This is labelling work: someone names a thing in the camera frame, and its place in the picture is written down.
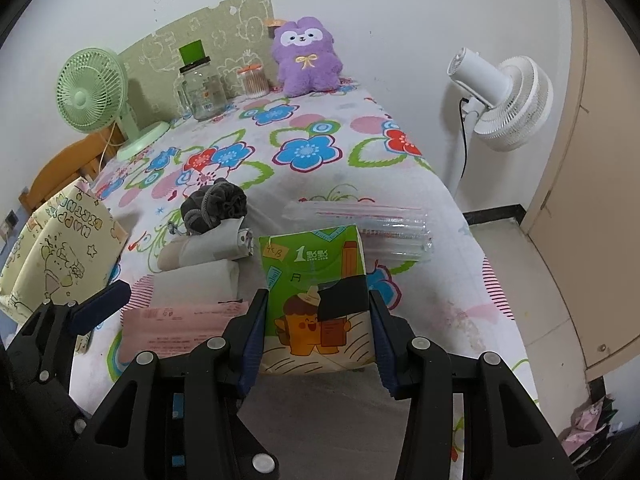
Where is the green desk fan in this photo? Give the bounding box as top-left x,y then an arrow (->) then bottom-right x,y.
55,48 -> 170,162

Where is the pink paper packet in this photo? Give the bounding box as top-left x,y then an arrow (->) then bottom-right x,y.
118,301 -> 250,363

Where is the green patterned backboard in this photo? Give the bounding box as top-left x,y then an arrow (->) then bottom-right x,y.
119,0 -> 278,127

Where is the cotton swab jar orange lid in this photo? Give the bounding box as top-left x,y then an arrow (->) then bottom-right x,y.
236,64 -> 270,99

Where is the purple plush bunny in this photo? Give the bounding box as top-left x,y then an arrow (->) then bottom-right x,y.
271,16 -> 343,98

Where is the wall power socket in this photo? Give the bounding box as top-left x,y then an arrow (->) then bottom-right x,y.
0,210 -> 18,240

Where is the clear plastic zip bag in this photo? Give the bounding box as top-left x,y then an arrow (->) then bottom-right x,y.
283,200 -> 433,262

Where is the glass mug jar green lid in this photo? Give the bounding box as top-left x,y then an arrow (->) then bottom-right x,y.
178,39 -> 227,122

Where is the yellow cartoon fabric storage box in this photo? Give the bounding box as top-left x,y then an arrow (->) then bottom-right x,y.
1,178 -> 128,325

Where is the beige wooden door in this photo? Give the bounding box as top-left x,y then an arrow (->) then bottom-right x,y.
523,0 -> 639,380

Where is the white standing fan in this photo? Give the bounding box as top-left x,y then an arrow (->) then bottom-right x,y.
442,48 -> 554,210

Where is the white cloth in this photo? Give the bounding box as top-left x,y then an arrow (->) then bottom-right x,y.
157,218 -> 254,271

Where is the dark grey knitted cloth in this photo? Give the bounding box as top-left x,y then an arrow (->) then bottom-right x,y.
180,178 -> 247,235

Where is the floral tablecloth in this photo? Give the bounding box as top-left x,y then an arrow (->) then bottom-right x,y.
69,79 -> 542,480

